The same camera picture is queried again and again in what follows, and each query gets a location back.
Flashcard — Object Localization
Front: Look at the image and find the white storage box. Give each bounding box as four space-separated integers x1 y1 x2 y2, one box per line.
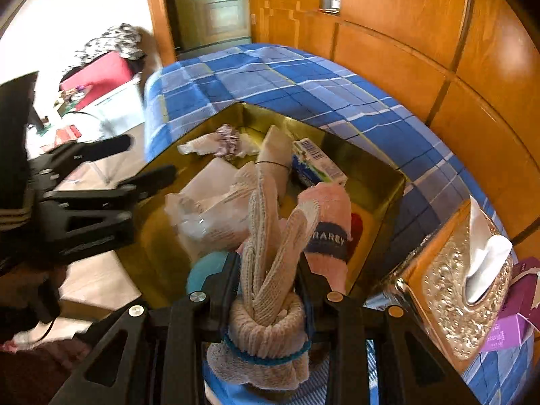
95 74 146 133

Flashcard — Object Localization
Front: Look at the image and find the blue tissue pack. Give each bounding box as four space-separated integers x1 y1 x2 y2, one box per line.
291 138 349 188

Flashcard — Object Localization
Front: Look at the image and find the beige cloth roll black band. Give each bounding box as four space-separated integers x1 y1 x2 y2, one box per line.
255 126 294 203

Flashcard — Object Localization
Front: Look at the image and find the red box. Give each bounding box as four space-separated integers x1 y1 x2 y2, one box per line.
60 51 132 99

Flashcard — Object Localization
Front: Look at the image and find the white plastic packet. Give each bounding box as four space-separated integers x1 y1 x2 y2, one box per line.
164 158 254 262

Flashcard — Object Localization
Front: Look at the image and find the purple carton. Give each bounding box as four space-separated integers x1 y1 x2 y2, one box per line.
481 257 540 353

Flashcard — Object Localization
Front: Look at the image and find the mauve scrunchie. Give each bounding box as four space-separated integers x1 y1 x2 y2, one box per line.
215 124 247 161

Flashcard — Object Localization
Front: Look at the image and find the blue plush toy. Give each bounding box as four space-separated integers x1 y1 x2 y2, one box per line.
186 253 231 300

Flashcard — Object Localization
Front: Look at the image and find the gold metal tray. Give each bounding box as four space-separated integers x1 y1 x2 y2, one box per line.
117 102 406 317

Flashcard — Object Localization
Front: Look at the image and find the glass panel door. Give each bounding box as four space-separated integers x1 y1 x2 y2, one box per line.
162 0 251 49

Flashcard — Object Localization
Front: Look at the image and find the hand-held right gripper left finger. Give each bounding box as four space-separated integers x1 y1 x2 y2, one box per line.
51 253 240 405

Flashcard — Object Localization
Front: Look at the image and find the ornate silver tissue box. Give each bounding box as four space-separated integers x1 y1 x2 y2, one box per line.
363 196 517 361

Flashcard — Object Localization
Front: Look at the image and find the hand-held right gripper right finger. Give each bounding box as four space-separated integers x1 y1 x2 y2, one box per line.
297 255 482 405

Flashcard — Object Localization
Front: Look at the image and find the dark red cloth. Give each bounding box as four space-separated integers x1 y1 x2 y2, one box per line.
0 333 89 405

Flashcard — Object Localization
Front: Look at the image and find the wooden panel door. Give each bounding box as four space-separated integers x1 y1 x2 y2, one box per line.
249 0 338 47

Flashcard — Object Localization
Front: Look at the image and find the black white patterned cloth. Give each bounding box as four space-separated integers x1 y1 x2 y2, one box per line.
76 23 146 60

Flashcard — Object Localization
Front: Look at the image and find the white tissue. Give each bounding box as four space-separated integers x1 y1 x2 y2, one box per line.
464 196 513 304

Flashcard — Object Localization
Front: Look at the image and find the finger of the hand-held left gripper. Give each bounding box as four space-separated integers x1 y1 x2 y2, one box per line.
40 164 178 262
31 134 133 178

